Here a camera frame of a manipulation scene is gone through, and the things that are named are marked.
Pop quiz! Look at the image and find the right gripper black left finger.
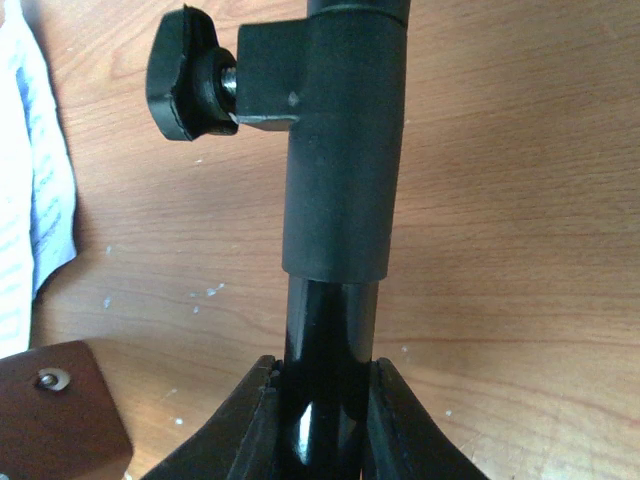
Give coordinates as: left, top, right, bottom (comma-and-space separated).
144, 355, 281, 479

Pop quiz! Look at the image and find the white sheet music paper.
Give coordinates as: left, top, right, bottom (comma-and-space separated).
1, 1, 33, 358

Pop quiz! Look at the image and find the black music stand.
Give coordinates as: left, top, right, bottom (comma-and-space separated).
146, 1, 410, 479

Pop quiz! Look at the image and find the brown wooden metronome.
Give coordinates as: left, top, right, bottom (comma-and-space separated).
1, 341, 133, 479

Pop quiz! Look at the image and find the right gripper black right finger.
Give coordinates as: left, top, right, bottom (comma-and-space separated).
362, 358, 486, 480

